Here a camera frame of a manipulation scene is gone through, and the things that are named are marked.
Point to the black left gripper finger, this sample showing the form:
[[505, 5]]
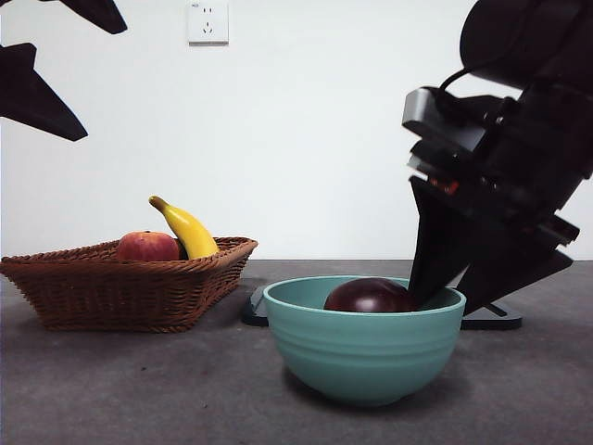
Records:
[[32, 92], [102, 16]]

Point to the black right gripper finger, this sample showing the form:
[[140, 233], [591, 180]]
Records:
[[437, 241], [509, 269]]

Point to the teal ribbed bowl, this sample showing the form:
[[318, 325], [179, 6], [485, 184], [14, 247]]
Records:
[[361, 352]]

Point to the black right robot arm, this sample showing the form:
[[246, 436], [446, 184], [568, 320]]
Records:
[[523, 37]]

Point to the red yellow apple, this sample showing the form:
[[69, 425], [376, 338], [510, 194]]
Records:
[[146, 248]]

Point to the dark rectangular tray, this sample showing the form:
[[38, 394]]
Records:
[[254, 319]]

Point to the yellow banana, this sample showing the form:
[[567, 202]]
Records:
[[192, 234]]

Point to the brown wicker basket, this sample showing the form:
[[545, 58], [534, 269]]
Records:
[[116, 296]]

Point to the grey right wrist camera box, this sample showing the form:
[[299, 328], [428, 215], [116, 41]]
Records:
[[445, 125]]

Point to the white wall socket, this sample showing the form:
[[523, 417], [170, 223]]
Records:
[[208, 25]]

